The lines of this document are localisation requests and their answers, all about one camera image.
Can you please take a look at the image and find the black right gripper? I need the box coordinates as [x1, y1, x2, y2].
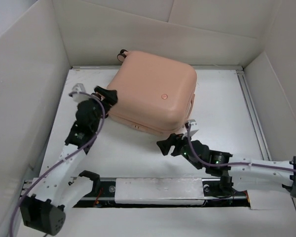
[156, 131, 202, 169]

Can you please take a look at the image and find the pink hard-shell suitcase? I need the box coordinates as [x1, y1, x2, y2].
[107, 49, 197, 134]

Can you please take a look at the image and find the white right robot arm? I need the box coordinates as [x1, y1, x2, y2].
[156, 133, 296, 198]

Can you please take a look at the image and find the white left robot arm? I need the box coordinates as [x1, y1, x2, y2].
[18, 84, 118, 236]

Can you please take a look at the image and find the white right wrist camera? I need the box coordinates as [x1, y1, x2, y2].
[185, 119, 199, 137]

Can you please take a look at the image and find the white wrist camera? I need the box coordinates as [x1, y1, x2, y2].
[69, 83, 88, 103]
[185, 119, 199, 137]

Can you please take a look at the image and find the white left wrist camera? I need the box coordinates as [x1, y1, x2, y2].
[69, 83, 88, 103]

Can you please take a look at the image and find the black base rail with white cover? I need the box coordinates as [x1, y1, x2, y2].
[75, 177, 250, 208]

